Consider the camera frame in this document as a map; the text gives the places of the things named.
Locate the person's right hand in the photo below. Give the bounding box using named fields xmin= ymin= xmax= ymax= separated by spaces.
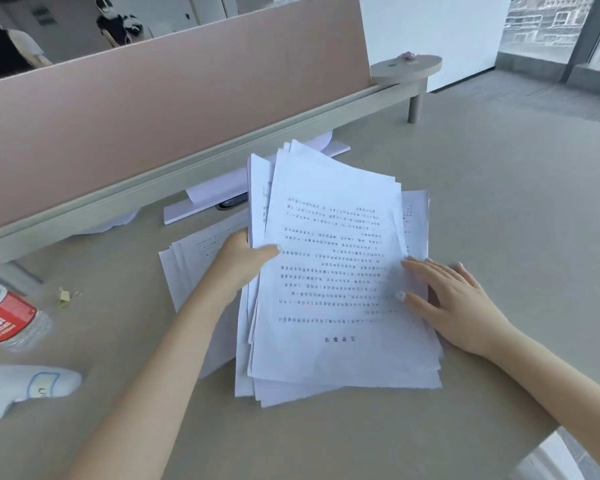
xmin=395 ymin=257 xmax=517 ymax=359

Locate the person's left hand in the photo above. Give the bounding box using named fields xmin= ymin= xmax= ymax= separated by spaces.
xmin=206 ymin=229 xmax=281 ymax=299

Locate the stack of printed paper sheets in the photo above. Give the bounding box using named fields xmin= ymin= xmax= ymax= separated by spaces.
xmin=234 ymin=139 xmax=444 ymax=409

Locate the person's right forearm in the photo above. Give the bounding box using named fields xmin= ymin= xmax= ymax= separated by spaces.
xmin=482 ymin=326 xmax=600 ymax=438

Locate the person's left forearm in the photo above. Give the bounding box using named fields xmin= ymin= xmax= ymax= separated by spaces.
xmin=62 ymin=281 xmax=243 ymax=480

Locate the spread pile of printed pages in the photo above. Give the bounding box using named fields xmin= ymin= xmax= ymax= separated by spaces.
xmin=158 ymin=222 xmax=253 ymax=380

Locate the blank white paper ream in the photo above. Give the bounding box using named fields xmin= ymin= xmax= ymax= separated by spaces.
xmin=163 ymin=133 xmax=352 ymax=226

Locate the crumpled white paper sheet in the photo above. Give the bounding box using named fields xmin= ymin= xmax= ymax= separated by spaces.
xmin=74 ymin=210 xmax=142 ymax=236

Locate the pink desk partition panel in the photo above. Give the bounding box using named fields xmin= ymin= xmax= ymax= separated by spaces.
xmin=0 ymin=0 xmax=371 ymax=237

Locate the clear bottle with red label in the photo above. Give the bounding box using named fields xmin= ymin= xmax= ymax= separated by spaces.
xmin=0 ymin=269 xmax=54 ymax=353

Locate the white plush toy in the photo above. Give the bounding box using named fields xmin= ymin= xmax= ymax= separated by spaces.
xmin=0 ymin=365 xmax=83 ymax=422

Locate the beige desk shelf rail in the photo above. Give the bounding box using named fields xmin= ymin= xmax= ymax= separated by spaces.
xmin=0 ymin=54 xmax=443 ymax=268

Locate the grey window frame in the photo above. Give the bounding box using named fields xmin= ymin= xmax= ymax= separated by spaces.
xmin=495 ymin=0 xmax=600 ymax=88

